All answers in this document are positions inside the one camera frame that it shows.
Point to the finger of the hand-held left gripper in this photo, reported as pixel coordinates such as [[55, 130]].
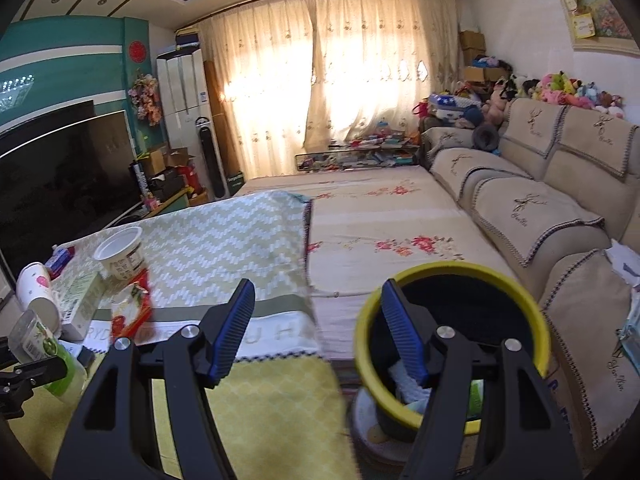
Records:
[[30, 375], [4, 346]]

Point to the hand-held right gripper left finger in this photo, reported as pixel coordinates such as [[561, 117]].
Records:
[[232, 330]]

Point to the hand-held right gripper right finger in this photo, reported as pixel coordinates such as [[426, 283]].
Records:
[[402, 330]]

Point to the clear pale green plastic bottle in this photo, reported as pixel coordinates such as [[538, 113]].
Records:
[[32, 335]]

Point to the white fluffy tissue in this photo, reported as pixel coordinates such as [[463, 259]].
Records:
[[407, 390]]

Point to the white drink carton box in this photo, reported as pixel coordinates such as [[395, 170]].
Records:
[[80, 305]]

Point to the yellow-rimmed black trash bin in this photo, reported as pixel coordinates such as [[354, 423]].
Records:
[[500, 300]]

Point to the fruit print paper cup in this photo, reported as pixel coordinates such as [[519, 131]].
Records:
[[37, 300]]

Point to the green wrapper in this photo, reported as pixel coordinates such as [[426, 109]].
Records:
[[476, 397]]

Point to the small blue carton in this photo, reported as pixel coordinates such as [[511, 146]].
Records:
[[60, 260]]

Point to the red snack packet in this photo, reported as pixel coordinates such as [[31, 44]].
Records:
[[131, 310]]

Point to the cream floral bed sheet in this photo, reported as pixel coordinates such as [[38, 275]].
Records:
[[390, 215]]

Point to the teal yellow television cabinet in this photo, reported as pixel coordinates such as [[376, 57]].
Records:
[[172, 205]]

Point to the dark green box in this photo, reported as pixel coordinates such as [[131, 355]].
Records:
[[236, 184]]

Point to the red fire extinguisher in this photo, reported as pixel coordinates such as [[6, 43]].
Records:
[[191, 180]]

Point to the black storage box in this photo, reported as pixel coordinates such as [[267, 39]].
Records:
[[167, 185]]

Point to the large curved television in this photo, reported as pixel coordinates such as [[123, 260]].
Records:
[[60, 185]]

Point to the black tower fan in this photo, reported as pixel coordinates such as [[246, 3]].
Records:
[[210, 160]]

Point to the cluttered glass coffee table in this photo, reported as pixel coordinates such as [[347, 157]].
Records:
[[357, 155]]

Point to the open cardboard box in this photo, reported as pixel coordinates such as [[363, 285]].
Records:
[[162, 160]]

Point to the beige covered sofa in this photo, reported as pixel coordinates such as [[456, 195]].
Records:
[[540, 195]]

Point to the grey round cushion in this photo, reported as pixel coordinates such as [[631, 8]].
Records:
[[485, 137]]

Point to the blue star print bag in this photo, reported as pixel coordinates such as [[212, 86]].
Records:
[[450, 105]]

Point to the white blue plastic bag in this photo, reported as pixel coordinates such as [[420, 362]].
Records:
[[625, 265]]

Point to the cream embroidered curtain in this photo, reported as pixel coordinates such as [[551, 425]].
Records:
[[260, 90], [380, 60]]

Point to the white standing air conditioner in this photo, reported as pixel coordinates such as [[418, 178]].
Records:
[[182, 90]]

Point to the hanging artificial flowers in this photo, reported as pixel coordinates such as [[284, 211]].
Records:
[[145, 97]]

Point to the brown cardboard box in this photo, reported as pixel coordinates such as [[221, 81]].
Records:
[[477, 74], [472, 47]]

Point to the pile of plush toys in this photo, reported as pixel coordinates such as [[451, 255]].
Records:
[[555, 87]]

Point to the dark flat box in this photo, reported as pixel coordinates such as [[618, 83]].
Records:
[[187, 39]]

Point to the yellow card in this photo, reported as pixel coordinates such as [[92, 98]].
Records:
[[583, 25]]

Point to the framed flower painting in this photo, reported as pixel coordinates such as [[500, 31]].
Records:
[[605, 5]]

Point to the red round wall ornament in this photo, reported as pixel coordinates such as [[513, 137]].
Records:
[[138, 52]]

